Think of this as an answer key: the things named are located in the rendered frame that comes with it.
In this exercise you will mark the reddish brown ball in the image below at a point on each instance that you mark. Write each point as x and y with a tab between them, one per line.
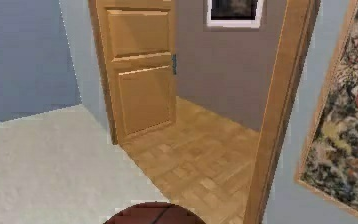
153	215

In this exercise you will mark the brown panelled wooden door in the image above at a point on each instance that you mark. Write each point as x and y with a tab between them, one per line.
138	70

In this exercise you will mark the white framed dark picture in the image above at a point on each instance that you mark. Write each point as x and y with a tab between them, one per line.
234	11

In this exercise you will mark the wood framed abstract painting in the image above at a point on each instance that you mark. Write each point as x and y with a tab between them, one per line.
345	123

